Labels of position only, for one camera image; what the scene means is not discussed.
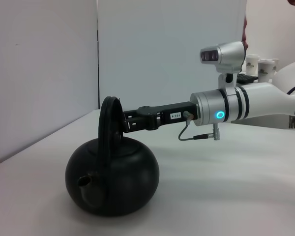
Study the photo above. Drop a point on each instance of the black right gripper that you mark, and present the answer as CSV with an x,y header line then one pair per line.
x,y
167,115

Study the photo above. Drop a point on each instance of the black round teapot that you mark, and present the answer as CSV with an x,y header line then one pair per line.
x,y
118,177

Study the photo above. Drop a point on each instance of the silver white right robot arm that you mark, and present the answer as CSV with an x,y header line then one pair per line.
x,y
260,100

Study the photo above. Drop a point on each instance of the black keyboard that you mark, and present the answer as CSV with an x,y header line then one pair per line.
x,y
245,78

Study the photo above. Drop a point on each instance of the white paper cup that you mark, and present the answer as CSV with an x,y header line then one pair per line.
x,y
266,70
276,64
252,65

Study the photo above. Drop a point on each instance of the person in red clothing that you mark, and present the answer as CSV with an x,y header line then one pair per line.
x,y
245,37

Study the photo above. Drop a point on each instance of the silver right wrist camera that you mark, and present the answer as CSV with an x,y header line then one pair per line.
x,y
226,55

